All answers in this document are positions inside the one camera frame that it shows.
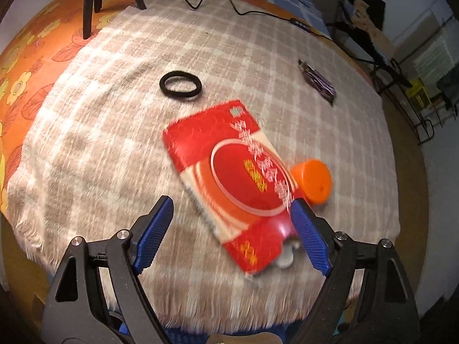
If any yellow box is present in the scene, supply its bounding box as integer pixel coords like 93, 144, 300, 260
407, 79, 431, 108

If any black wire rack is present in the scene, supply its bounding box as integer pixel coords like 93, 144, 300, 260
380, 61, 459, 146

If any orange floral table cover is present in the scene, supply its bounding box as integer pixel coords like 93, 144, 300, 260
0, 0, 381, 316

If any white radiator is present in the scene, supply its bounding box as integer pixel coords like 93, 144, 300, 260
412, 29, 459, 87

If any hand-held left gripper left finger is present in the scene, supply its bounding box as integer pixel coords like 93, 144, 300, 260
41, 196, 175, 344

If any dark purple wrapper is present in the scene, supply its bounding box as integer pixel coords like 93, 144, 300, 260
297, 59, 338, 106

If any black mini tripod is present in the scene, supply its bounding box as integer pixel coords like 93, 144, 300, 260
82, 0, 147, 40

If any beige plaid fringed cloth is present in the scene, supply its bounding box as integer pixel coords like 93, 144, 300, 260
7, 0, 401, 330

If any black power cable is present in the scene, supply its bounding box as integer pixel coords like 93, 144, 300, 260
143, 0, 332, 40

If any dark hanging garment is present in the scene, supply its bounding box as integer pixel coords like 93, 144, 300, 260
435, 73, 459, 112

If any black rubber ring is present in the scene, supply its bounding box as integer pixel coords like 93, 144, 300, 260
160, 72, 202, 98

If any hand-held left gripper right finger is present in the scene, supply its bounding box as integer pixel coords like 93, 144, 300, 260
290, 198, 420, 344

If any red cardboard box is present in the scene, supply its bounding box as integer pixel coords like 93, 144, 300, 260
162, 99, 300, 276

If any tan garment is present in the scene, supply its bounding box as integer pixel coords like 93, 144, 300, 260
349, 0, 391, 56

